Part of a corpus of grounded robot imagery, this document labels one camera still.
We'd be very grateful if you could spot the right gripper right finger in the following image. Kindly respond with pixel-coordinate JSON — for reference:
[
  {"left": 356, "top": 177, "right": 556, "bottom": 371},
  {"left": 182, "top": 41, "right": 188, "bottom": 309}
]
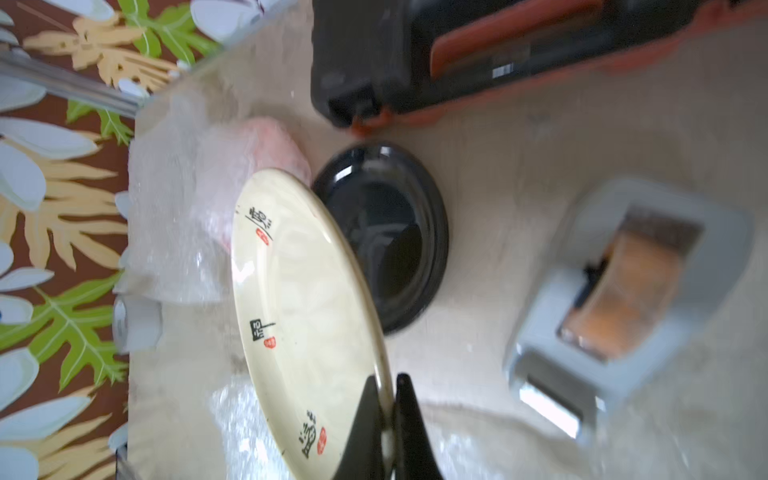
[{"left": 393, "top": 373, "right": 444, "bottom": 480}]

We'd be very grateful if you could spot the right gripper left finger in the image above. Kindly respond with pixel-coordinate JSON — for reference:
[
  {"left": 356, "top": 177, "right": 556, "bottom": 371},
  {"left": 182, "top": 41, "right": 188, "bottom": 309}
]
[{"left": 332, "top": 376, "right": 385, "bottom": 480}]

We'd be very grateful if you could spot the cream dinner plate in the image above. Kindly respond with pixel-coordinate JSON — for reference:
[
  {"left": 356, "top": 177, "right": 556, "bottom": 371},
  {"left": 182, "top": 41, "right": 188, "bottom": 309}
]
[{"left": 231, "top": 169, "right": 394, "bottom": 479}]

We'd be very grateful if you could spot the orange plastic plate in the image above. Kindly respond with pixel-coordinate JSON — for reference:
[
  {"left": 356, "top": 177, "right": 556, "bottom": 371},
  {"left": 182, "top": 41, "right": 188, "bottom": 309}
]
[{"left": 191, "top": 117, "right": 312, "bottom": 252}]

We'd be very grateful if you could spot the clear bubble wrap sheet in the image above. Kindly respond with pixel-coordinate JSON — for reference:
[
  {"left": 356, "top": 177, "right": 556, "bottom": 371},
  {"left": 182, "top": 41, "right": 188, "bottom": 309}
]
[{"left": 115, "top": 91, "right": 311, "bottom": 304}]

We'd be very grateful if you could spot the black dinner plate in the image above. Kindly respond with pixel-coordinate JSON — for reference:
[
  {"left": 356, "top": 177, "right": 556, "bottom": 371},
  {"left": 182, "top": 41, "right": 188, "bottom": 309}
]
[{"left": 312, "top": 142, "right": 450, "bottom": 335}]

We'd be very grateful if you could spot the clear tape roll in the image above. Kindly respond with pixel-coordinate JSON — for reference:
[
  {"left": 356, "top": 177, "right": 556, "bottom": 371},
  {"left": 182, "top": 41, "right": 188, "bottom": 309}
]
[{"left": 112, "top": 295, "right": 162, "bottom": 355}]

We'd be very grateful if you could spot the grey tape dispenser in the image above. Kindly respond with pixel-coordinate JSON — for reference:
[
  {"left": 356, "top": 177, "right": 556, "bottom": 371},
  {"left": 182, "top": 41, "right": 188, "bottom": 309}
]
[{"left": 504, "top": 176, "right": 754, "bottom": 443}]

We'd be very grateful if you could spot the black tool case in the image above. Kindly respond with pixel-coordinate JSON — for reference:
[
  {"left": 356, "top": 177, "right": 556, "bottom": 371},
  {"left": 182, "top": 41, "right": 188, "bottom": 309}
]
[{"left": 311, "top": 1, "right": 767, "bottom": 135}]

